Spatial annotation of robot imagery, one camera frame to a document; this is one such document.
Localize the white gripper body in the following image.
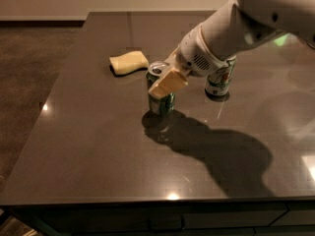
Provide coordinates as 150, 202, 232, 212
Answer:
176, 25, 228, 77

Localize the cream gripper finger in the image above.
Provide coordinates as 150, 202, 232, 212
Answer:
164, 49, 178, 70
148, 68, 188, 99

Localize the dark green soda can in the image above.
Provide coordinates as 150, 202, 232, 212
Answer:
146, 61, 175, 116

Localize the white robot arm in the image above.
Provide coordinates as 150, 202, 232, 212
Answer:
149, 0, 315, 98

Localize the white green soda can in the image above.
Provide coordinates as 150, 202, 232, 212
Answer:
205, 58, 236, 96

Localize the yellow sponge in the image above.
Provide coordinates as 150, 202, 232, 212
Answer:
109, 51, 149, 76

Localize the dark cabinet drawer front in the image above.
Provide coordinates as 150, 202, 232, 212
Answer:
9, 201, 315, 236

